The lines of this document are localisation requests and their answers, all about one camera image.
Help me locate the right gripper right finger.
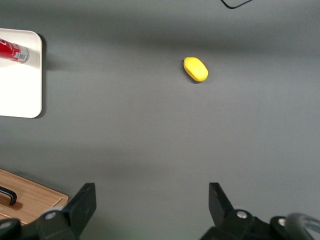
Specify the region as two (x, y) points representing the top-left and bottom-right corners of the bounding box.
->
(199, 182), (274, 240)

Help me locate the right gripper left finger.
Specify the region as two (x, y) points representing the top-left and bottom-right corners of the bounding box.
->
(35, 182), (97, 240)

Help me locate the cream rectangular tray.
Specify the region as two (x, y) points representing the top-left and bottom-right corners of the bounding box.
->
(0, 28), (43, 119)

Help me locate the wooden drawer, plain rim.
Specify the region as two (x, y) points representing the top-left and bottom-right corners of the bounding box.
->
(0, 167), (70, 216)

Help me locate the wooden drawer with notched rim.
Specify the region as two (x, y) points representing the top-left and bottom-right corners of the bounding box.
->
(0, 198), (64, 226)

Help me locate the yellow oval sponge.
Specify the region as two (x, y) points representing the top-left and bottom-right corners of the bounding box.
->
(183, 56), (209, 83)

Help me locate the red soda can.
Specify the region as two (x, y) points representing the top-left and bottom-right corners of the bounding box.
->
(0, 37), (31, 64)

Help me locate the wooden board with handle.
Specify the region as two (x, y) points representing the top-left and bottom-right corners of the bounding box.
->
(0, 167), (70, 226)

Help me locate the short black drawer handle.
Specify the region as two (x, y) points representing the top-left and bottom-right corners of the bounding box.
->
(0, 185), (18, 207)

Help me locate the thin black table cable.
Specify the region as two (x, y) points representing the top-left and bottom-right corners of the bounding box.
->
(220, 0), (254, 10)

